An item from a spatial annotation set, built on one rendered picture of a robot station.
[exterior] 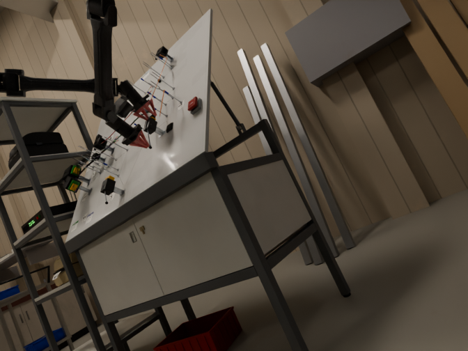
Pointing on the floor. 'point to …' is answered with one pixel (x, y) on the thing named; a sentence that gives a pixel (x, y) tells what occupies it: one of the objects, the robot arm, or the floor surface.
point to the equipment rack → (45, 123)
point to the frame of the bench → (267, 279)
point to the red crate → (204, 333)
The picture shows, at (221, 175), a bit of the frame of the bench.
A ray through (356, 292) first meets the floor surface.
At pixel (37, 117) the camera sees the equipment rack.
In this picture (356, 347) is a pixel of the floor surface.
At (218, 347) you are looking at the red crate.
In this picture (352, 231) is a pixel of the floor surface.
